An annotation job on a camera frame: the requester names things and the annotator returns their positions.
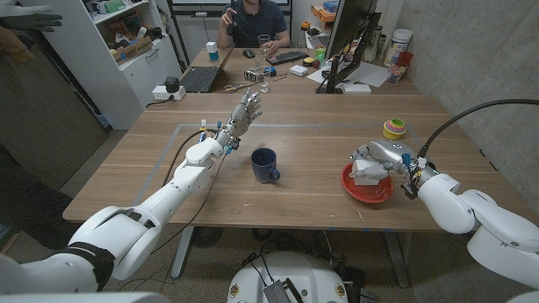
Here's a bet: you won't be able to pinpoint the black computer monitor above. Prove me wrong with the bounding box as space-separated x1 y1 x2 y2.
315 0 382 94

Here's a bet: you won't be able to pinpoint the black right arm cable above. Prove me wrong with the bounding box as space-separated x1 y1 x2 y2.
416 98 539 160

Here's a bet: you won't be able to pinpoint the small metal parts rack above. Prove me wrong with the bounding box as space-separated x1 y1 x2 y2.
243 68 265 84

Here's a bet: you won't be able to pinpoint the dark teleoperation glove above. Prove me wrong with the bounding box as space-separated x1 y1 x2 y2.
0 3 63 34

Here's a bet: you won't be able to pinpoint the white power strip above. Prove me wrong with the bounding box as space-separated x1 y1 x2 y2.
151 85 187 101

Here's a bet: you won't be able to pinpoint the white canister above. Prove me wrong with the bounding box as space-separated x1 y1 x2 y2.
382 28 414 67

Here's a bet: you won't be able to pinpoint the yellow handled scissors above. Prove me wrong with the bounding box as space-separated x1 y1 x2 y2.
223 82 257 94

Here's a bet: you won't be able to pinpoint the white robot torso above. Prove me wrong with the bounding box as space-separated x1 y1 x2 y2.
227 251 350 303

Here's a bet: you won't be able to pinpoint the grey table leg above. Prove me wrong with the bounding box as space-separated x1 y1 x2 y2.
170 226 195 279
383 231 412 289

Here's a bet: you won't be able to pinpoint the black laptop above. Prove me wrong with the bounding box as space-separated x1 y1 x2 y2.
179 46 234 93

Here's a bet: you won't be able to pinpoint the white paper sheets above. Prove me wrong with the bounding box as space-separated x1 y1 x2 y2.
306 61 390 88

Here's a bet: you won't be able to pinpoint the dark wooden panel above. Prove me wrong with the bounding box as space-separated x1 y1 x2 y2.
0 52 110 194

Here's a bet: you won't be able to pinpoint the yellow green tape roll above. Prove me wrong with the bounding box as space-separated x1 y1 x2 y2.
382 118 408 141

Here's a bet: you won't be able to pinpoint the clear glass jar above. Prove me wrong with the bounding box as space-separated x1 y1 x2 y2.
258 66 271 94

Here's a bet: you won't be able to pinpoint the round black fan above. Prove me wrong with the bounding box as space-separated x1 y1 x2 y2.
191 226 224 248

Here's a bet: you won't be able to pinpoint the red bowl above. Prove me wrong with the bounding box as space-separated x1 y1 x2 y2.
341 162 395 205

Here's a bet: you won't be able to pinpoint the white cube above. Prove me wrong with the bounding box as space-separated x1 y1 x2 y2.
351 158 382 187

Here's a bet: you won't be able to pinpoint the white and blue box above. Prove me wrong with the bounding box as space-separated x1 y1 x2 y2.
205 40 220 62

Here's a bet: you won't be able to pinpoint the white shelf cabinet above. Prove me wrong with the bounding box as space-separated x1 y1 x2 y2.
20 0 183 130

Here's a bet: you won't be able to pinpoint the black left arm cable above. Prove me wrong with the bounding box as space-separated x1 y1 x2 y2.
162 128 218 189

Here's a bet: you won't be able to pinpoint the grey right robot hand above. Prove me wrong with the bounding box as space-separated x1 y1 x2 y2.
349 139 423 182

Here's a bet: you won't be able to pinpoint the person in dark shirt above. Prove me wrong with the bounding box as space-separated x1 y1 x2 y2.
216 0 292 49

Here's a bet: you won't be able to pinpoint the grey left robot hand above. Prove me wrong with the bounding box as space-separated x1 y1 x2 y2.
214 88 263 151

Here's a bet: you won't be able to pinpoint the black keyboard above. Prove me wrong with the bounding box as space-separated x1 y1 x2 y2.
264 50 309 66

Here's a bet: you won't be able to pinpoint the brown cardboard box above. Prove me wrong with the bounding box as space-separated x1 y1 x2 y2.
111 35 155 66

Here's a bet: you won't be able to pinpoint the dark blue mug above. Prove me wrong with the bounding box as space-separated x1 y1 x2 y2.
250 147 281 184

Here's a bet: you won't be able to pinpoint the orange box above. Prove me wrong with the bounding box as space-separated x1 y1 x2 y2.
310 3 338 23

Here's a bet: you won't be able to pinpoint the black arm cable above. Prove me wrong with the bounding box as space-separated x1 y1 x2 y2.
162 128 218 189
416 98 539 160

